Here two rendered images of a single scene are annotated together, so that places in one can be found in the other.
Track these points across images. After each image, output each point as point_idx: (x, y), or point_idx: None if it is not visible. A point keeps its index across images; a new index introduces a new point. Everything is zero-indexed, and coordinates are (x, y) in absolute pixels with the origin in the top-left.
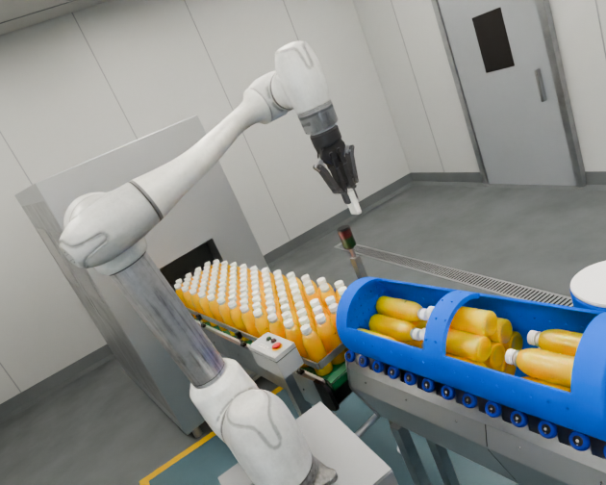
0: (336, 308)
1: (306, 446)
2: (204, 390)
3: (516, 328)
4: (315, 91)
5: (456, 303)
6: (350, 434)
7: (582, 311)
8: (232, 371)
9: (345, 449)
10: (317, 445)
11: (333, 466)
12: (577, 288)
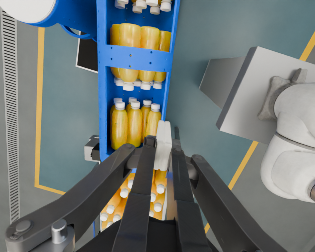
0: (132, 182)
1: (292, 91)
2: None
3: (106, 33)
4: None
5: (132, 49)
6: (240, 90)
7: None
8: None
9: (252, 85)
10: (254, 106)
11: (266, 85)
12: (41, 12)
